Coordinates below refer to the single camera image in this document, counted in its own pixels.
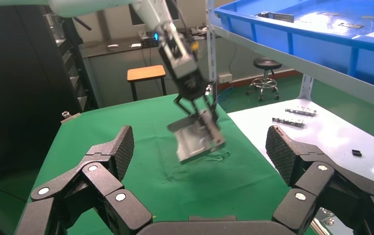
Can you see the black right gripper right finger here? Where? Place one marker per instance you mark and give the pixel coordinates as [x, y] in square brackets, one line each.
[323, 181]

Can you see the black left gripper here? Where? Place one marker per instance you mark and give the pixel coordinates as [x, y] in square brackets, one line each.
[192, 86]

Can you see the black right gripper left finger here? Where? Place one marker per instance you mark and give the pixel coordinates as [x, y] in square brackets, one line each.
[76, 191]

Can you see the large grey metal bracket part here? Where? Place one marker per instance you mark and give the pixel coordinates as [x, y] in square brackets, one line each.
[196, 139]

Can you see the silver cloth clamp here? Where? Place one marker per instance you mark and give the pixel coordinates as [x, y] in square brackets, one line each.
[208, 89]
[69, 116]

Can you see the small black plastic piece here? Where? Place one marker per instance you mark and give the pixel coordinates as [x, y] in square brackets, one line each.
[356, 153]

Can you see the wooden top black stool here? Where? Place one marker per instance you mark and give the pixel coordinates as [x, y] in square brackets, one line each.
[146, 73]

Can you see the slim perforated metal strip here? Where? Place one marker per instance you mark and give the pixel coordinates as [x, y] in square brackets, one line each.
[288, 122]
[300, 111]

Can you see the black round swivel stool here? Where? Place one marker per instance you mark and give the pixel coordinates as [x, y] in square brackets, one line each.
[266, 66]

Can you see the green table cloth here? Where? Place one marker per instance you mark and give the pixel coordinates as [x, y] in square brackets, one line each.
[161, 181]

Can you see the black device with blue light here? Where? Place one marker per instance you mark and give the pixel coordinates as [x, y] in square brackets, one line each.
[148, 38]

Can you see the grey office desk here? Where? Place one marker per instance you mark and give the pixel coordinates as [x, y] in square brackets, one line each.
[109, 74]

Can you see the grey metal shelf rack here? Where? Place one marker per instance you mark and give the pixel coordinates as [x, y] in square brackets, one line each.
[271, 48]

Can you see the black computer monitor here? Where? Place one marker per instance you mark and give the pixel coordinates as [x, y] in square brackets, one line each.
[135, 18]

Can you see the black cabinet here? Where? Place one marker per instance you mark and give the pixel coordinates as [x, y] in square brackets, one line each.
[21, 97]

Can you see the dark grey angled metal part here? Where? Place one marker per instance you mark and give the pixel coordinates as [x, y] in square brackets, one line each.
[276, 16]

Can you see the blue plastic bin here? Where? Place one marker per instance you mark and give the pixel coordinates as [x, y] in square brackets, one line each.
[320, 48]

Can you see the white wall socket box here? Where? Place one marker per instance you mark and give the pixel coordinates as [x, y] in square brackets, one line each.
[225, 77]

